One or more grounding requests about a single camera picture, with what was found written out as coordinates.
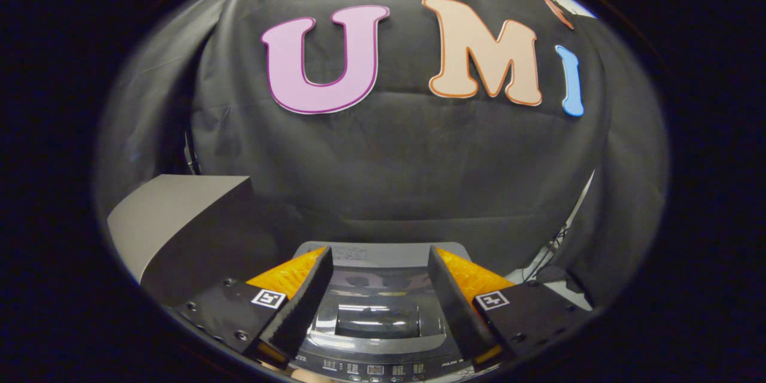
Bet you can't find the dark washing machine lid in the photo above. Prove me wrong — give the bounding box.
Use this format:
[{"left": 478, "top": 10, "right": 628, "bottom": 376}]
[{"left": 292, "top": 241, "right": 472, "bottom": 351}]

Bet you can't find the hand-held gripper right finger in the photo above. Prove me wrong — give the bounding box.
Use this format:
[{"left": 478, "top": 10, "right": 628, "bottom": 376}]
[{"left": 427, "top": 245, "right": 596, "bottom": 372}]

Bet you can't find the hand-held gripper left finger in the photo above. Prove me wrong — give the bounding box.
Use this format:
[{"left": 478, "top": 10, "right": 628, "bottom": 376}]
[{"left": 171, "top": 245, "right": 335, "bottom": 370}]

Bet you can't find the beige cabinet with dark top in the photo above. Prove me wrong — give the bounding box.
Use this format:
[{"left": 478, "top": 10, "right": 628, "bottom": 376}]
[{"left": 107, "top": 175, "right": 289, "bottom": 307}]

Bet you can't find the black backdrop cloth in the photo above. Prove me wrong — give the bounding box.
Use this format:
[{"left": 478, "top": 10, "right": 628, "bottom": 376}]
[{"left": 96, "top": 0, "right": 670, "bottom": 312}]

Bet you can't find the grey washing machine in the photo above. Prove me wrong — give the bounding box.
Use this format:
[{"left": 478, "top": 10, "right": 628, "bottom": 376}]
[{"left": 290, "top": 241, "right": 479, "bottom": 383}]

